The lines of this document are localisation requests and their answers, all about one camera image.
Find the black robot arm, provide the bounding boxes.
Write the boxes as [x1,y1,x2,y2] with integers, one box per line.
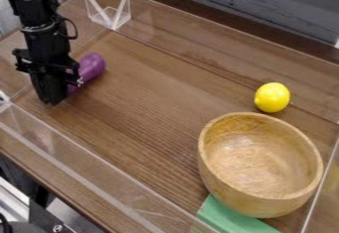
[8,0,82,105]

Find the green cloth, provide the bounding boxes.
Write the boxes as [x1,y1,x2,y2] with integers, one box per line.
[197,194,280,233]

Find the yellow toy lemon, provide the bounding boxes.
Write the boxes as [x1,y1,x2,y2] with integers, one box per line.
[253,82,291,113]

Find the clear acrylic corner bracket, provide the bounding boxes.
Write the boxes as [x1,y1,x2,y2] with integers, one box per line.
[84,0,131,31]

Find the black metal stand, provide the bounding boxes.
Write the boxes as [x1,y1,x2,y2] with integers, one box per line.
[0,157,77,233]

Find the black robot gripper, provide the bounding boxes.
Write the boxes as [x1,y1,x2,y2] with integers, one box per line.
[12,23,82,105]

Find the purple toy eggplant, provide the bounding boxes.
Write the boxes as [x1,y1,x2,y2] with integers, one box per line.
[68,53,105,94]

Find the brown wooden bowl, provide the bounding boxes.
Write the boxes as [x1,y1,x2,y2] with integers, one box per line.
[197,112,323,218]

